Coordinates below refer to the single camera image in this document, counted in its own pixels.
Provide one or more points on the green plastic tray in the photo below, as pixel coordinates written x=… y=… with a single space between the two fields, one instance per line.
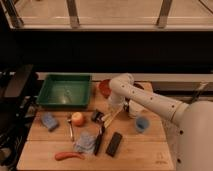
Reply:
x=65 y=91

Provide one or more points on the orange bowl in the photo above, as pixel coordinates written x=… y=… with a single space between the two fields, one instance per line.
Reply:
x=104 y=88

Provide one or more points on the blue plastic cup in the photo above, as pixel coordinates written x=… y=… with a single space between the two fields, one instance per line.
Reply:
x=141 y=124

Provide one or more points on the red sausage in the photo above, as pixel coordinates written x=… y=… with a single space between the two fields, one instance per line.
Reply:
x=64 y=155

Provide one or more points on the wooden cutting board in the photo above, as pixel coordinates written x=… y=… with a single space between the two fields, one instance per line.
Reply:
x=147 y=151

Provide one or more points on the black equipment stand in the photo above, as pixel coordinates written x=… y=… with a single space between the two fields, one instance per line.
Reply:
x=15 y=98

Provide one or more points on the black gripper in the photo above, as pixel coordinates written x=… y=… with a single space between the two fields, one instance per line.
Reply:
x=117 y=106

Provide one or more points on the crumpled blue cloth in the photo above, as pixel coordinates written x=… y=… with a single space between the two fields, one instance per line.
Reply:
x=85 y=143

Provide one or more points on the blue sponge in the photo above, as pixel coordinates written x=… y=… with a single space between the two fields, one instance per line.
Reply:
x=49 y=121

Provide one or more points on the dark red bowl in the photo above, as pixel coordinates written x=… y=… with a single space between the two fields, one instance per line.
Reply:
x=138 y=86

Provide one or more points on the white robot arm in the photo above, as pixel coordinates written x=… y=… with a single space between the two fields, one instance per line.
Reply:
x=195 y=121

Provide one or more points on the black rectangular block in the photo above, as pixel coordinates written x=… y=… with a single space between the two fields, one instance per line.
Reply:
x=114 y=144

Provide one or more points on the white paper cup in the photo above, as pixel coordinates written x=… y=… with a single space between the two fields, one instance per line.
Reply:
x=135 y=109

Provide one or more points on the metal spoon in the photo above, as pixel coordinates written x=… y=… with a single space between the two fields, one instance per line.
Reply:
x=71 y=128

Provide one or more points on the black handled brush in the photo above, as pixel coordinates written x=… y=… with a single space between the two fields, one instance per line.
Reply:
x=98 y=117

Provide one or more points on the pale yellow banana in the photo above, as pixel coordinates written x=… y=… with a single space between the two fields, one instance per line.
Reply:
x=108 y=118

